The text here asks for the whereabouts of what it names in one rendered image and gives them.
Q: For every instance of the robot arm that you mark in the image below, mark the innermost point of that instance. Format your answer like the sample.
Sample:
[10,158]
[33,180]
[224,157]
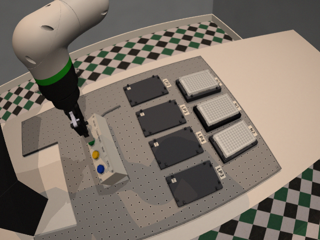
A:
[41,39]

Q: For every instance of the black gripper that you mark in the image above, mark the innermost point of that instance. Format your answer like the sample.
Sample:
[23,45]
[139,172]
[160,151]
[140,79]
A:
[71,108]

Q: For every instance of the white button panel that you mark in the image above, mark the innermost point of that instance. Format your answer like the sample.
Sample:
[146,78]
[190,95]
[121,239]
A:
[104,154]

